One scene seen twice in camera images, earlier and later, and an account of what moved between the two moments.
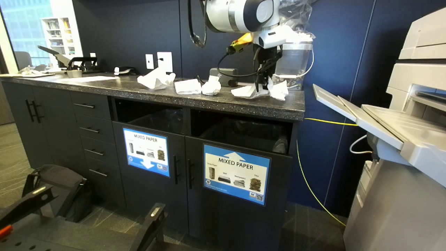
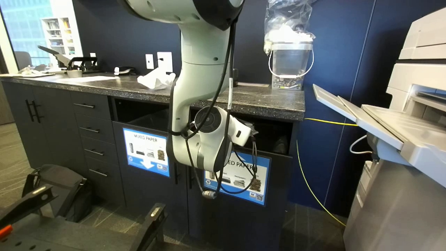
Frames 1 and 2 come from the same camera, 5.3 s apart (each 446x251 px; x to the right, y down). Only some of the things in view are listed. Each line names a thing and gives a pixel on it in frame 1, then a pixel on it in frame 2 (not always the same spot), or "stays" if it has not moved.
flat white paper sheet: x=84 y=79 stays
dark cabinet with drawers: x=219 y=167 stays
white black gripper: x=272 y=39 to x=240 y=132
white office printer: x=399 y=202 stays
